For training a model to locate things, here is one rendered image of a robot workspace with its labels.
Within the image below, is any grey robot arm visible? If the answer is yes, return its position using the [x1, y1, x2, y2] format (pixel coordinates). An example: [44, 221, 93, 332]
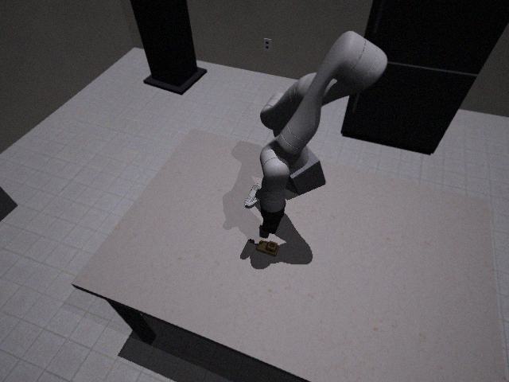
[260, 31, 387, 201]

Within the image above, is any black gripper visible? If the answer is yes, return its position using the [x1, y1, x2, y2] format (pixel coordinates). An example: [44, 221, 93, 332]
[245, 184, 286, 239]

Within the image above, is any tan rectangular tray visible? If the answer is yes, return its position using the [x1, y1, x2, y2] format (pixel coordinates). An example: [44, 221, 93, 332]
[257, 240, 279, 257]

